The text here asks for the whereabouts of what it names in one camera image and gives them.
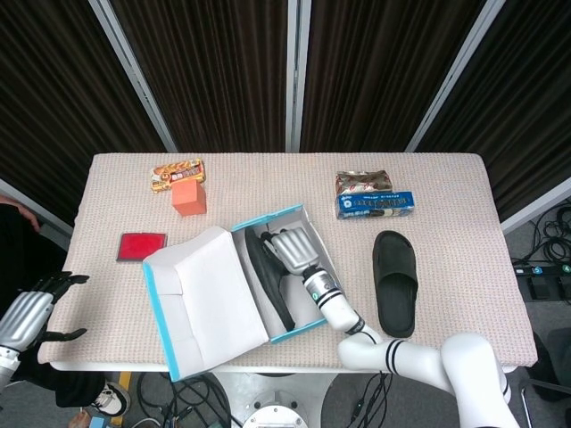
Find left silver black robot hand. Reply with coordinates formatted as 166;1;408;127
0;271;90;353

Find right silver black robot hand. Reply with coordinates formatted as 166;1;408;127
261;226;323;276

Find black rubber slipper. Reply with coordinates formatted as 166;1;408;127
372;230;418;339
244;226;298;333

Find blue Oreo cookie box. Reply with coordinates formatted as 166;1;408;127
335;190;417;220

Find light blue cardboard shoe box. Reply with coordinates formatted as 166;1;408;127
141;203;341;383

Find orange block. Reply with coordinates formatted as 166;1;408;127
170;178;209;218

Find bystander in black clothes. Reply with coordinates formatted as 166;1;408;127
0;193;108;409

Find brown foil snack bag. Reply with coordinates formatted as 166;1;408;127
335;169;394;195

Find white black sneaker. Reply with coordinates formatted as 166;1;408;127
91;383;133;418

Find yellow brown snack packet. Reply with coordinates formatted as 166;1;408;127
149;159;209;193

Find beige woven table cloth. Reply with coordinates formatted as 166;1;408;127
37;152;539;369

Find dark brown curtain panel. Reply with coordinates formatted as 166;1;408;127
0;0;167;226
415;0;571;222
109;0;292;152
299;0;488;152

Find grey aluminium frame post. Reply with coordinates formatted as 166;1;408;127
87;0;179;152
404;0;508;152
499;176;571;235
285;0;312;152
0;177;75;237

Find red stamp pad black frame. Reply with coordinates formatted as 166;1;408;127
115;231;169;263

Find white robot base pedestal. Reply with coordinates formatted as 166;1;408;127
216;372;336;428

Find black floor cable bundle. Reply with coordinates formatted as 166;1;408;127
133;372;233;428

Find black cable with inline adapter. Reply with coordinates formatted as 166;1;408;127
347;372;393;423

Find black tangled floor cables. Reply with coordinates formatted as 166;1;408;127
528;202;571;265

